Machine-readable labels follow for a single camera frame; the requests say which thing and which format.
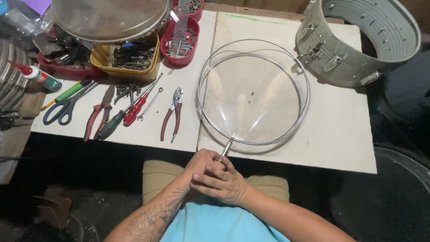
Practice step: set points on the person's left hand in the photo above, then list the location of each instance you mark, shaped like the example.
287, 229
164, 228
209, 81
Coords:
201, 158

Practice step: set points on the person's right hand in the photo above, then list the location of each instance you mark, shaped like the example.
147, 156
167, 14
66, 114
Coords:
231, 186

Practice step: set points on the person's left fingers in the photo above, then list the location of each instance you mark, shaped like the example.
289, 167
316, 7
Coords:
211, 155

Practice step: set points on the person's right fingers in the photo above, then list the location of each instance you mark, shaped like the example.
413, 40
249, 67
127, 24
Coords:
210, 178

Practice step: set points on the small metal hand tool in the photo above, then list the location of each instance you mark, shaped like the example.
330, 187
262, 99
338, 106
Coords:
227, 147

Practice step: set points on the light blue shirt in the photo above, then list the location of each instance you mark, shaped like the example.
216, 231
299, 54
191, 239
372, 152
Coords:
208, 221

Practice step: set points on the tan shorts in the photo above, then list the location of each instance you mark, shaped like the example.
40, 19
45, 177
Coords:
158, 178

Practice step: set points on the clear drum head metal hoop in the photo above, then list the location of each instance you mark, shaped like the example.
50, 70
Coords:
201, 100

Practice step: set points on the dark red slip-joint pliers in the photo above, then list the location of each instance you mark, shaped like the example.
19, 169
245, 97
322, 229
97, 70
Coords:
176, 111

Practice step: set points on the small silver wrench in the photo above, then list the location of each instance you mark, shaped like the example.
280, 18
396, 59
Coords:
149, 105

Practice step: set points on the oval red tray with screws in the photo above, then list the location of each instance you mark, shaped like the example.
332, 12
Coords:
179, 53

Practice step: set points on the pile of small metal parts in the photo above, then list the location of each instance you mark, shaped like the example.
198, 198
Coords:
127, 90

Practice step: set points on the yellow tray of metal parts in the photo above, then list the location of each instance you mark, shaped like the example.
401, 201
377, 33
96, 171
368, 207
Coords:
131, 58

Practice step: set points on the clear plastic ruler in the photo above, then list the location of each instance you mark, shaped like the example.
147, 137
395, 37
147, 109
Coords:
181, 27

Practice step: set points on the small clear drum head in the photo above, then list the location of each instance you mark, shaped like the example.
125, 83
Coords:
84, 228

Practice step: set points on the red tray of brass parts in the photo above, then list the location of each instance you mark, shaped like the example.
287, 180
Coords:
195, 8

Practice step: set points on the green marker pen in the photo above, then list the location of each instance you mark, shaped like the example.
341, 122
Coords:
70, 91

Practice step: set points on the grey metal drum shell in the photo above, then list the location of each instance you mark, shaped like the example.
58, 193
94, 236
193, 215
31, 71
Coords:
336, 64

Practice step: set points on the brown cardboard piece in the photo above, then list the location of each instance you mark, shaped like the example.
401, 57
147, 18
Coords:
53, 210

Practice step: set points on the red tray of dark hardware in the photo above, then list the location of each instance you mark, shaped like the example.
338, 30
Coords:
63, 64

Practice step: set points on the white glue bottle red cap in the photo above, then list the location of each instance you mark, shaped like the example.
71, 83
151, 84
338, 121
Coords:
42, 78

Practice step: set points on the black tool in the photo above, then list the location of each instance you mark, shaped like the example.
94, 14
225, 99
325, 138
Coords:
10, 117

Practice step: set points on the stack of metal drum hoops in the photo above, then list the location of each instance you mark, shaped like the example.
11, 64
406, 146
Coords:
11, 80

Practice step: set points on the purple paper sheet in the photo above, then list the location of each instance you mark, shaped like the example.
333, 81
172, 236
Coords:
37, 5

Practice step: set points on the clear plastic bag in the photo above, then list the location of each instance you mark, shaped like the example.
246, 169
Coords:
20, 20

